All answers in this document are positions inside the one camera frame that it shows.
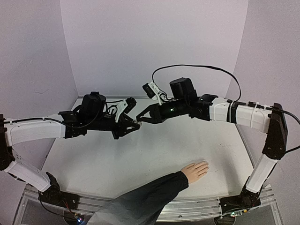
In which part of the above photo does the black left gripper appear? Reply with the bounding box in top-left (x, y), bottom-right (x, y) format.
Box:
top-left (88, 115), bottom-right (140, 140)

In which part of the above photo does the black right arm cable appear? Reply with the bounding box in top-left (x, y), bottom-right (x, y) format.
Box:
top-left (151, 64), bottom-right (300, 154)

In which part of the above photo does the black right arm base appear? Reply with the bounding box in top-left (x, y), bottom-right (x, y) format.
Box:
top-left (219, 187), bottom-right (261, 215)

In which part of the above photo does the dark sleeved forearm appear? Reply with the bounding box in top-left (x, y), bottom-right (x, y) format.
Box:
top-left (87, 172), bottom-right (188, 225)

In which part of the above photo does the aluminium table frame rail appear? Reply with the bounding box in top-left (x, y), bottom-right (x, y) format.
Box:
top-left (14, 186), bottom-right (283, 225)

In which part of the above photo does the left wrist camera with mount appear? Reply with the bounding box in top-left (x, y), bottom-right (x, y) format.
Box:
top-left (109, 97), bottom-right (136, 123)

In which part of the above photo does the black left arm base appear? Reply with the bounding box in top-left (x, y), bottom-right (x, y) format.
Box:
top-left (38, 172), bottom-right (80, 210)

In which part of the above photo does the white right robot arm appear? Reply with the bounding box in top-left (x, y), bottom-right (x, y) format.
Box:
top-left (136, 78), bottom-right (288, 193)

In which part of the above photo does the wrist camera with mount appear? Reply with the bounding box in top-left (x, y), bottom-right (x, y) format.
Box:
top-left (109, 97), bottom-right (136, 123)
top-left (142, 82), bottom-right (169, 105)

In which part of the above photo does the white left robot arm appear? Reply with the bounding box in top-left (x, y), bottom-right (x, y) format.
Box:
top-left (0, 92), bottom-right (141, 205)

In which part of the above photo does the mannequin hand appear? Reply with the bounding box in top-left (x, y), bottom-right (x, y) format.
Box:
top-left (181, 161), bottom-right (209, 184)

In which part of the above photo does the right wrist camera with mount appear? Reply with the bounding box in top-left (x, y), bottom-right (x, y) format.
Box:
top-left (142, 82), bottom-right (169, 105)

